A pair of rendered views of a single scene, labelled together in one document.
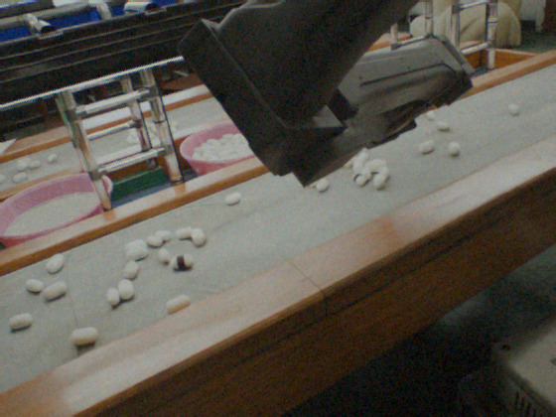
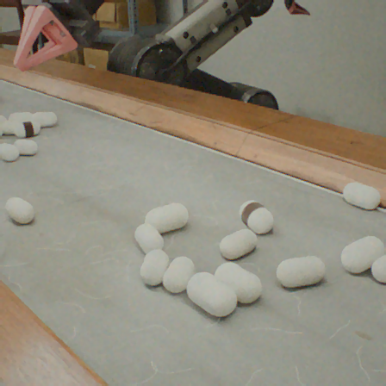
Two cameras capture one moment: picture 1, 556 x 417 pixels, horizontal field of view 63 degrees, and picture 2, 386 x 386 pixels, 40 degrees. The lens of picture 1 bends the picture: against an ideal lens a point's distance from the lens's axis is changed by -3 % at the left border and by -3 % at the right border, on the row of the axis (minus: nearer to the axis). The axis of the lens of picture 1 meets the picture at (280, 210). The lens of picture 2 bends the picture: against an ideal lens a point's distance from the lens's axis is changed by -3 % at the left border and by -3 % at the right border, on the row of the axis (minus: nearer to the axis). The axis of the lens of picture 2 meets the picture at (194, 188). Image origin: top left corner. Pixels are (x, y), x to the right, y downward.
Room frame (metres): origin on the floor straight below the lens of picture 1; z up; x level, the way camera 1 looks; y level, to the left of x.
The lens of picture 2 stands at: (0.77, 0.53, 0.95)
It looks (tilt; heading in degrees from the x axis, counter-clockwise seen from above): 24 degrees down; 254
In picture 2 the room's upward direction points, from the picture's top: 2 degrees counter-clockwise
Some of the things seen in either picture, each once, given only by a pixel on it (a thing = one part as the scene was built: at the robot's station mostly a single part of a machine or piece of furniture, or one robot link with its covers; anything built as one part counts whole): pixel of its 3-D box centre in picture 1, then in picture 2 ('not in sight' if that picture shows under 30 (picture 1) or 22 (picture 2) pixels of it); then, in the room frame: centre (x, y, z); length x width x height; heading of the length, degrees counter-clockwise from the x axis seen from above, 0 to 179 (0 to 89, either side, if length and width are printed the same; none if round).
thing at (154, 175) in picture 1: (94, 102); not in sight; (1.15, 0.41, 0.90); 0.20 x 0.19 x 0.45; 115
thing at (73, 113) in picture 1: (132, 143); not in sight; (0.79, 0.24, 0.90); 0.20 x 0.19 x 0.45; 115
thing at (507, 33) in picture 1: (468, 29); not in sight; (3.62, -1.67, 0.40); 0.74 x 0.56 x 0.38; 119
